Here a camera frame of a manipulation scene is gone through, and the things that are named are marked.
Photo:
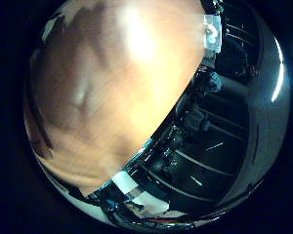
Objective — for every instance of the dark shelving unit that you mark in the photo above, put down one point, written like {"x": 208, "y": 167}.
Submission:
{"x": 218, "y": 130}

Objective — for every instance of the clear plastic bag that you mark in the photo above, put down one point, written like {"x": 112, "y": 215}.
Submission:
{"x": 213, "y": 35}

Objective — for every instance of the ceiling light strip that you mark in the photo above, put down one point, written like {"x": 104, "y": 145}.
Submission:
{"x": 279, "y": 78}

